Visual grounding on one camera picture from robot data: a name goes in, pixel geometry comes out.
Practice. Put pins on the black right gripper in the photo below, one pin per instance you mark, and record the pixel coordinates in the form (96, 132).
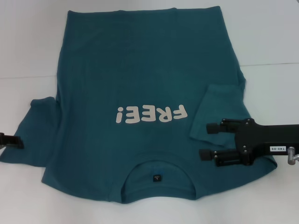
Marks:
(264, 140)

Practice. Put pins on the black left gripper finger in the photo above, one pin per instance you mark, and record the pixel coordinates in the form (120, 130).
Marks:
(12, 141)

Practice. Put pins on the teal blue FREE! t-shirt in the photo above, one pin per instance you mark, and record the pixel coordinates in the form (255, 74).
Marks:
(149, 58)

